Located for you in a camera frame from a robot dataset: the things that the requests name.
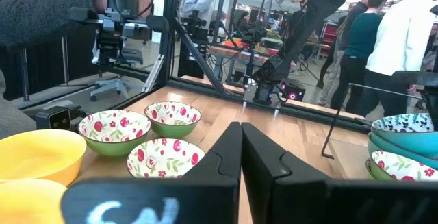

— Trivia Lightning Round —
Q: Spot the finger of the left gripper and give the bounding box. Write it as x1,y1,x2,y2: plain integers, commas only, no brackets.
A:
419,86,438,131

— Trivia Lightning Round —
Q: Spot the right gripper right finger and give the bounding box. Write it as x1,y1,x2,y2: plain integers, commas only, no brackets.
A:
241,121,438,224

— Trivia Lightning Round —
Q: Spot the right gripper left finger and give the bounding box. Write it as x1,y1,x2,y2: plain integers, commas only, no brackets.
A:
60,121,244,224

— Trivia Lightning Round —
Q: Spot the yellow mini bowl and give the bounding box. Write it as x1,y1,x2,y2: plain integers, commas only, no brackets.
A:
0,129,88,186
0,178,68,224

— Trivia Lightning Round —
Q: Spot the red tool cabinet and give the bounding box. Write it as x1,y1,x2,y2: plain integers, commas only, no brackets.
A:
320,21,339,58

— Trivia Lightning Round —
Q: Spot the black device pink light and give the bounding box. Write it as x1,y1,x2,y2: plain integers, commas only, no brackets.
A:
279,79,308,102

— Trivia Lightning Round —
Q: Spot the grey office chair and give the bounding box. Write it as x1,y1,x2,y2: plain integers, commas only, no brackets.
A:
89,47,146,102

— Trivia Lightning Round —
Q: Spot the background wooden table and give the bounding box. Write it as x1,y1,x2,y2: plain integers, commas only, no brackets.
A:
207,44,298,81

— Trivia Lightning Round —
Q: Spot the silver metal bracket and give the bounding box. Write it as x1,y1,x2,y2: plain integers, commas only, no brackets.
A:
141,53,166,94

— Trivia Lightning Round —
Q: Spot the small black table camera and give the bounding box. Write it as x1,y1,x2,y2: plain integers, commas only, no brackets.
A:
34,105,86,132

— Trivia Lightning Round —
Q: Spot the black aluminium rig frame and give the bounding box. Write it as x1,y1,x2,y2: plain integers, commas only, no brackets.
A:
18,0,374,134

